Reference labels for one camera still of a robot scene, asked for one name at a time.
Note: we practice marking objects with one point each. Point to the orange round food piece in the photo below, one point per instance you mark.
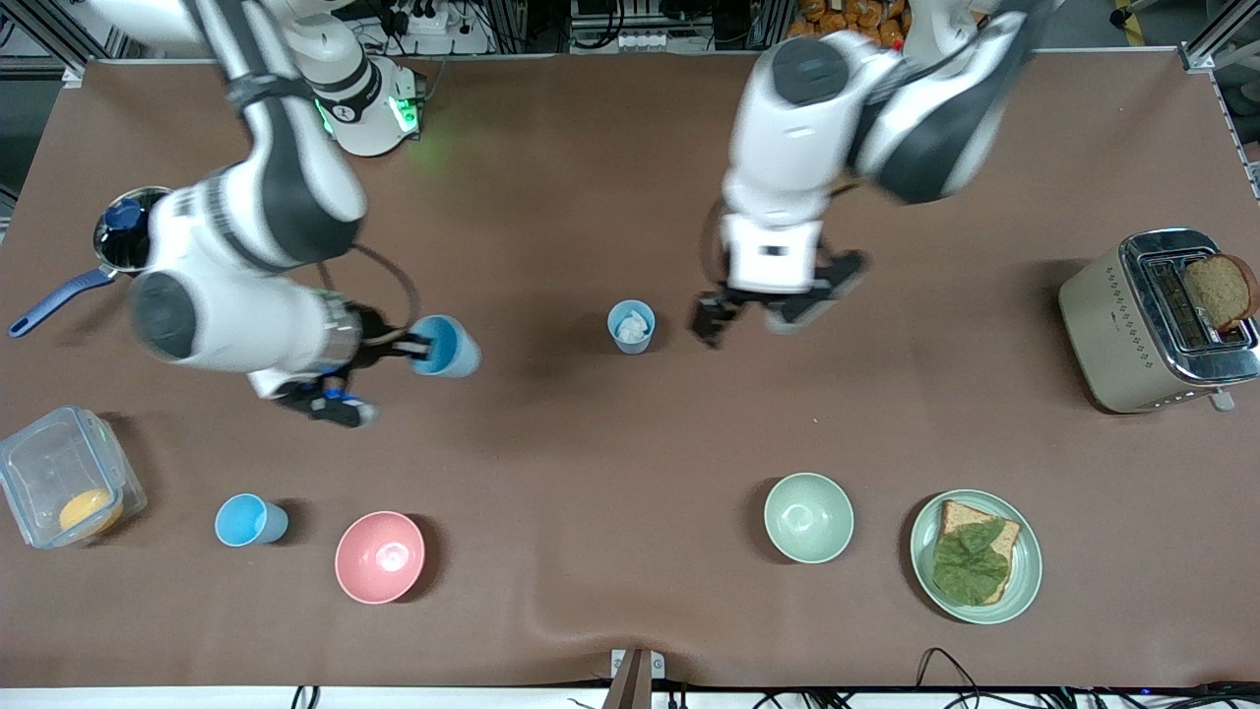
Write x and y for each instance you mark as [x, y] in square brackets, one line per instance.
[87, 512]

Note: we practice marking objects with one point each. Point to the aluminium frame profile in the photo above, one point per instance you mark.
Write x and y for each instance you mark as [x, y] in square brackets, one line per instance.
[1216, 44]

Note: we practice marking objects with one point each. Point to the blue cup holding tissue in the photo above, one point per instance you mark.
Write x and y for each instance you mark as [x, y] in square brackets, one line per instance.
[630, 347]

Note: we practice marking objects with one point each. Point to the dark toast slice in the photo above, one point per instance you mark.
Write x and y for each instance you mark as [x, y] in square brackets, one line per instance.
[1221, 290]

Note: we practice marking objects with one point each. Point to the green lettuce leaf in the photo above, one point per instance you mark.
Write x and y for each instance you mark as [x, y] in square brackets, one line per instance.
[970, 566]

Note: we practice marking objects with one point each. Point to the pink bowl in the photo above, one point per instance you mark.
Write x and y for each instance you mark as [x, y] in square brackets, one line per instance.
[379, 557]

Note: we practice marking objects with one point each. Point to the bag of orange snacks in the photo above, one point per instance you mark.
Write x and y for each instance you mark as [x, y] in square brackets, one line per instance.
[847, 25]

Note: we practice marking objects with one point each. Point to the small dark blue object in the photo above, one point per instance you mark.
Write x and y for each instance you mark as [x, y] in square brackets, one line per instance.
[126, 215]

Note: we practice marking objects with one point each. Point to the blue plastic cup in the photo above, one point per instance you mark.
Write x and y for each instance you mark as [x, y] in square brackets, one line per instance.
[246, 520]
[453, 350]

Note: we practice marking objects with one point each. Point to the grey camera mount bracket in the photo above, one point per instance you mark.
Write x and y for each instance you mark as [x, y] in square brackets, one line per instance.
[637, 675]

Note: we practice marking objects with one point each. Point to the crumpled white tissue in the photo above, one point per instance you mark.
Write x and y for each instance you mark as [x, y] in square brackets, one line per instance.
[632, 328]

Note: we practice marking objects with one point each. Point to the brown bread slice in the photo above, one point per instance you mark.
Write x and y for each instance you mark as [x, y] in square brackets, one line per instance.
[960, 514]

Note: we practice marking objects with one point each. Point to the beige chrome toaster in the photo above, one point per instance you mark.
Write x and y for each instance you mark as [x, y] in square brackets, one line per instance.
[1112, 325]

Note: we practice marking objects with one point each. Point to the pale green plate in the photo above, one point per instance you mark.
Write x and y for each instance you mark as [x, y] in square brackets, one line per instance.
[1029, 561]

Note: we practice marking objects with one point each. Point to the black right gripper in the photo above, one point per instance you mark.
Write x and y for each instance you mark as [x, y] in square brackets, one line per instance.
[373, 332]

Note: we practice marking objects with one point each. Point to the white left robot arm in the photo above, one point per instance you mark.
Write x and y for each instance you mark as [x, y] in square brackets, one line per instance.
[787, 148]

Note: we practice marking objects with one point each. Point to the white power strip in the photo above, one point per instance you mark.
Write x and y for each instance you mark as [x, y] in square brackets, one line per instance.
[423, 18]

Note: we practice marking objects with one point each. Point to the clear plastic food container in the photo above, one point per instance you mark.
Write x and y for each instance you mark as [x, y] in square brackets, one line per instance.
[49, 463]

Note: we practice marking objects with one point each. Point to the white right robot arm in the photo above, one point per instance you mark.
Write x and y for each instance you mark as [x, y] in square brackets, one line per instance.
[226, 325]

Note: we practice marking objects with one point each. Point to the pale green bowl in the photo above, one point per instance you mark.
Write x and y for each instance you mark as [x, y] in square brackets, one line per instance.
[808, 518]

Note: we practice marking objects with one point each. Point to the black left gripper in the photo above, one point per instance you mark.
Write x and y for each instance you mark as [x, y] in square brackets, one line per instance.
[716, 313]

